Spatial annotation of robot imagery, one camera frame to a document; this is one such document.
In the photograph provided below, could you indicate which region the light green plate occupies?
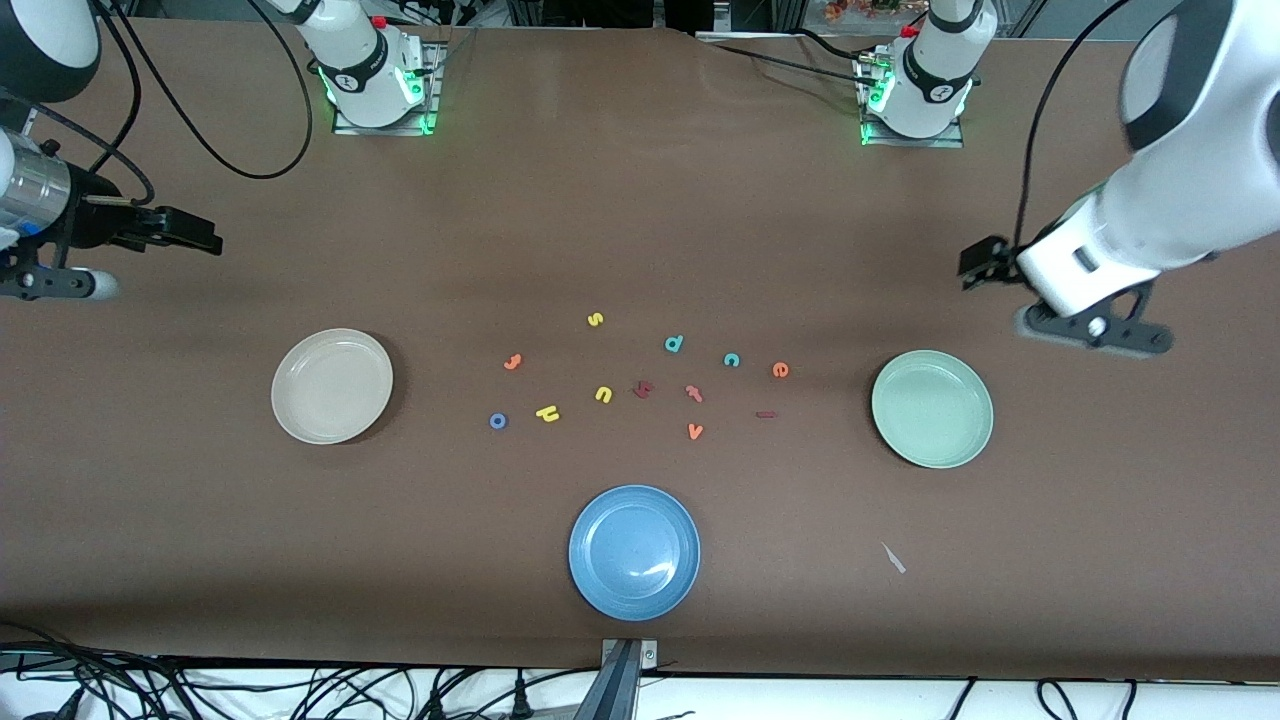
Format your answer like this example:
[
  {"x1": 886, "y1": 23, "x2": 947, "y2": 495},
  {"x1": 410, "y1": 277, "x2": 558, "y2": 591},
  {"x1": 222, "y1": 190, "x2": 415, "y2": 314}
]
[{"x1": 870, "y1": 349, "x2": 995, "y2": 470}]

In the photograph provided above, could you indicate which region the beige brown plate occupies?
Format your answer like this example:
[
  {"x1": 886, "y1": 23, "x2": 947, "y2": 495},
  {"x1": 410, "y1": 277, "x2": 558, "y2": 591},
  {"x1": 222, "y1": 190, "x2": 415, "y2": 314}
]
[{"x1": 271, "y1": 328, "x2": 395, "y2": 446}]

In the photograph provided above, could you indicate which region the orange brown flower bunch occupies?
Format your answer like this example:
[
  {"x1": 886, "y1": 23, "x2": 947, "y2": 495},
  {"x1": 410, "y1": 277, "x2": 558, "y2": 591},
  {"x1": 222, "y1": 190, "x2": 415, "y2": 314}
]
[{"x1": 825, "y1": 0, "x2": 906, "y2": 23}]

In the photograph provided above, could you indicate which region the brown table cover mat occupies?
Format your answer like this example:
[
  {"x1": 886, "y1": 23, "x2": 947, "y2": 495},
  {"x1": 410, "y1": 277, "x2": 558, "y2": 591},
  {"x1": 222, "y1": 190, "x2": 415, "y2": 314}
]
[{"x1": 0, "y1": 18, "x2": 1280, "y2": 683}]

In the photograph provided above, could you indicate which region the blue plate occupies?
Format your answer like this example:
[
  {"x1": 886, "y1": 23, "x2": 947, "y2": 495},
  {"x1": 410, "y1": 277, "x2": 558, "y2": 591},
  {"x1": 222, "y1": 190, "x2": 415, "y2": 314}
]
[{"x1": 568, "y1": 485, "x2": 702, "y2": 622}]

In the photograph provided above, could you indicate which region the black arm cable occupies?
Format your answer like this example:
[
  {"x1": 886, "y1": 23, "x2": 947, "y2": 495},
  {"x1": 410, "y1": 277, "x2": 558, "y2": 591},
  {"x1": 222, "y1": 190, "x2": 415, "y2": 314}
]
[
  {"x1": 0, "y1": 0, "x2": 315, "y2": 206},
  {"x1": 1012, "y1": 0, "x2": 1136, "y2": 251}
]

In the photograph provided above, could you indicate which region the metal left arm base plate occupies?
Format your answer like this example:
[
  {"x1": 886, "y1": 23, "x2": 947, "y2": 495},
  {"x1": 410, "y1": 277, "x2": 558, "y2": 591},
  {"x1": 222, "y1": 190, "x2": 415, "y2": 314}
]
[{"x1": 856, "y1": 52, "x2": 966, "y2": 149}]

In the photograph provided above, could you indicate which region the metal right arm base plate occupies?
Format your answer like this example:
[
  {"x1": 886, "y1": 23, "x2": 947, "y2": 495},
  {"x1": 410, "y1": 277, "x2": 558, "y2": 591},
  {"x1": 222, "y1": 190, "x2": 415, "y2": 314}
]
[{"x1": 333, "y1": 42, "x2": 446, "y2": 136}]

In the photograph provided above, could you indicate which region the thin black cable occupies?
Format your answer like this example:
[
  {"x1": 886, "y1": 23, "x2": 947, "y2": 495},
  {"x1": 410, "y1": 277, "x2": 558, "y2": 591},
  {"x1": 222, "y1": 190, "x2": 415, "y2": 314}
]
[
  {"x1": 712, "y1": 42, "x2": 881, "y2": 89},
  {"x1": 795, "y1": 28, "x2": 876, "y2": 63}
]

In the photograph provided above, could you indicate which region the grey metal camera mount bracket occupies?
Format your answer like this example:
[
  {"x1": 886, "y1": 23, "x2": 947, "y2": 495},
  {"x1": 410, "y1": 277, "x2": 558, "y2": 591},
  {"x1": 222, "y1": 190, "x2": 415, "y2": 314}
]
[{"x1": 575, "y1": 638, "x2": 659, "y2": 720}]

